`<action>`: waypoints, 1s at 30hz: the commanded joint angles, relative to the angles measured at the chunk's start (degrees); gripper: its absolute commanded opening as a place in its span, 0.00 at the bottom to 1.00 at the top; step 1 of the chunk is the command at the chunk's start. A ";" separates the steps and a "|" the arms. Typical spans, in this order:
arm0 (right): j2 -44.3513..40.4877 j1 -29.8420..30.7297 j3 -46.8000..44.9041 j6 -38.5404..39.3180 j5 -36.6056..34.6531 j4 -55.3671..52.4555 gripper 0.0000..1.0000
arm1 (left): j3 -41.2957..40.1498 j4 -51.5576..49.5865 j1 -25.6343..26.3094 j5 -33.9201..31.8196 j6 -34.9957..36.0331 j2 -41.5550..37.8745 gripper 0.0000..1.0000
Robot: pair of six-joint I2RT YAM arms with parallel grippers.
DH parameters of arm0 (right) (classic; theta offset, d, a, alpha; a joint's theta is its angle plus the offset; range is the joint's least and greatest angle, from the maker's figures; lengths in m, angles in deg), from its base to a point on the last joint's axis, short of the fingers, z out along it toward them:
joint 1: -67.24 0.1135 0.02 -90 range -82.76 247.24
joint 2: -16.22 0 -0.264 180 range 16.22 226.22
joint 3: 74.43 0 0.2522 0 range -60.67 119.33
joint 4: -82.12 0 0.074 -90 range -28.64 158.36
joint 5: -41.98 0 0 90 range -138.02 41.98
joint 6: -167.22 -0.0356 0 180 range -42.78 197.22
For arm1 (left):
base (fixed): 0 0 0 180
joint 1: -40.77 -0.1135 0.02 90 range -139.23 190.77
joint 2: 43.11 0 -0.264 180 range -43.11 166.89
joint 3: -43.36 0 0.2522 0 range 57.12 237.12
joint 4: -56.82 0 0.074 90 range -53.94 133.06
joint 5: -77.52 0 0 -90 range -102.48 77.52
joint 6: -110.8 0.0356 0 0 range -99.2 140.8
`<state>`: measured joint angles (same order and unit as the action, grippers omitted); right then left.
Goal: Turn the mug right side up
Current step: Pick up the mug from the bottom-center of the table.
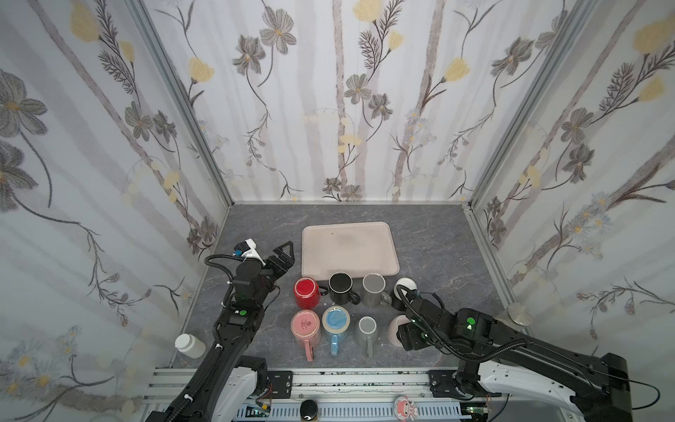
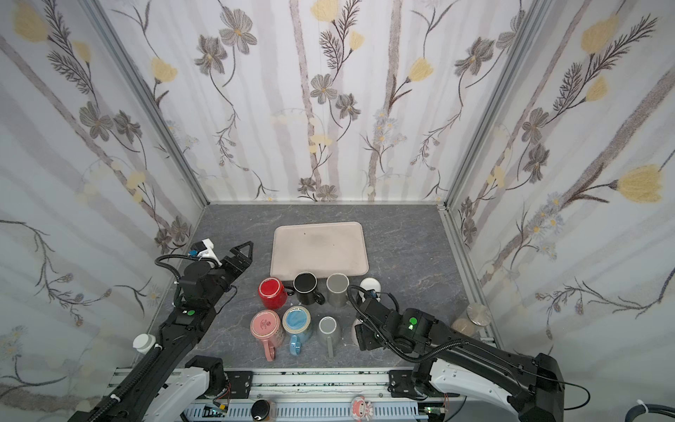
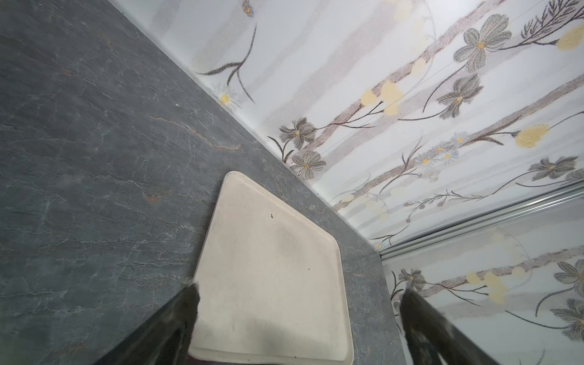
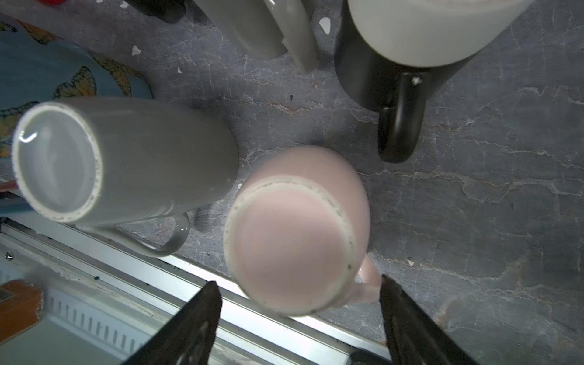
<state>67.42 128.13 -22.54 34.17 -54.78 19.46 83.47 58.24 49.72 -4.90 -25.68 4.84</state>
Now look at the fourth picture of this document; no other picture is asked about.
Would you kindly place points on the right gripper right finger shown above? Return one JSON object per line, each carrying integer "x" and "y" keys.
{"x": 411, "y": 335}

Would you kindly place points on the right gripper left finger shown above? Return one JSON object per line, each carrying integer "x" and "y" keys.
{"x": 189, "y": 336}

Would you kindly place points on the pale pink mug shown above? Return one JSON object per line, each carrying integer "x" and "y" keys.
{"x": 297, "y": 234}

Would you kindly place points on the small grey mug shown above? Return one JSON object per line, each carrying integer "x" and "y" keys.
{"x": 126, "y": 169}

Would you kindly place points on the black mug white base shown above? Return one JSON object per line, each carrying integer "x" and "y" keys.
{"x": 391, "y": 56}

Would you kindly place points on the grey-green mug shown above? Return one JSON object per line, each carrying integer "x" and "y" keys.
{"x": 266, "y": 29}

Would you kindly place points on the blue butterfly mug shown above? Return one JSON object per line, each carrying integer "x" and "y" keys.
{"x": 38, "y": 66}

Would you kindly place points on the black mug white rim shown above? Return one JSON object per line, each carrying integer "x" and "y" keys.
{"x": 168, "y": 11}

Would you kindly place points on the red mug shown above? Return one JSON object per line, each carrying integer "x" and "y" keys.
{"x": 51, "y": 2}

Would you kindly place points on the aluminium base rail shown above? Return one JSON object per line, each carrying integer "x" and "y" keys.
{"x": 157, "y": 289}

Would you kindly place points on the white cable duct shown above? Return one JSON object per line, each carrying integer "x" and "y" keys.
{"x": 76, "y": 326}

